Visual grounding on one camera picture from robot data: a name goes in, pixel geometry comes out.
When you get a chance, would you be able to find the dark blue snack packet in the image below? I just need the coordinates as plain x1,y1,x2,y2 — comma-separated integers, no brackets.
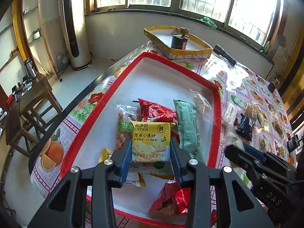
235,113,255,142

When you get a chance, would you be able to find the red snack packet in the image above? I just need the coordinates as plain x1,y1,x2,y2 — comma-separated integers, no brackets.
138,98,178,123
149,180,191,216

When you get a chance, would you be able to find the green long snack packet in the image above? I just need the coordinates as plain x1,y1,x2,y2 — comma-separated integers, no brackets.
173,99,205,163

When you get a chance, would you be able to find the yellow cracker snack packet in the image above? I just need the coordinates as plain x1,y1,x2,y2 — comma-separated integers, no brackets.
129,121,173,178

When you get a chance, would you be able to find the clear peanut snack packet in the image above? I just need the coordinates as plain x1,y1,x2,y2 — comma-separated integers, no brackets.
115,104,138,150

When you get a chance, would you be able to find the white long biscuit packet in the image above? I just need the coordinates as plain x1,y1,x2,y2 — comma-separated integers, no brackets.
222,103,237,126

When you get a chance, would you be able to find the floral wrapped snack packet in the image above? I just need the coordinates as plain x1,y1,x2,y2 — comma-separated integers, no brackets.
257,110,269,131

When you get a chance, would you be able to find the clear pastry packet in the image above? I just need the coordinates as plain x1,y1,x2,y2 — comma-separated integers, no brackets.
272,117,284,138

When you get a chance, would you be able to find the clear striped biscuit packet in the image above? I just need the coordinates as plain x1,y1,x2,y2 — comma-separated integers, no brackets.
244,104,260,123

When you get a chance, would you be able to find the black weight right edge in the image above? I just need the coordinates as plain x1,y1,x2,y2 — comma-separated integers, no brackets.
287,135,299,153

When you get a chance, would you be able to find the small yellow packet in tray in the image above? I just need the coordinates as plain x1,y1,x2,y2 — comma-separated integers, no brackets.
97,148,147,188

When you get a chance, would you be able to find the clear sesame candy packet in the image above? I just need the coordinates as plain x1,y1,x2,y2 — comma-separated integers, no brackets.
190,89,211,114

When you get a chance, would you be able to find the small black weight far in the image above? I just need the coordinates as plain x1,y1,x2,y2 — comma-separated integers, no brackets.
267,79,280,93

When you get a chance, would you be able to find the red shallow tray box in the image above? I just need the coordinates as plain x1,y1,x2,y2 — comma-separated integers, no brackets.
60,52,222,227

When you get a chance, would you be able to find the wooden stool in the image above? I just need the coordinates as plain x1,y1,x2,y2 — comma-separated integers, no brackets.
5,74,63,158

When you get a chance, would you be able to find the black flashlight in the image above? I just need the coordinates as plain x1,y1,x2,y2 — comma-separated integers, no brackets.
213,44,237,66

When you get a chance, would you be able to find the black weight in yellow tray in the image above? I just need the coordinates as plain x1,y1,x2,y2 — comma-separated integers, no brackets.
171,27,190,50

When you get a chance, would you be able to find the green cloth on windowsill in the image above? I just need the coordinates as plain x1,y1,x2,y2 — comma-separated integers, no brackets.
199,17,217,30

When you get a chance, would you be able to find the yellow shallow tray box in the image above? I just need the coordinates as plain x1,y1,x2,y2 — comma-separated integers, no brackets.
144,26,213,60

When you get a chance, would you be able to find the white tower air conditioner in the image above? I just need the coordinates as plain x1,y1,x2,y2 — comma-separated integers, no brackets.
59,0,92,70

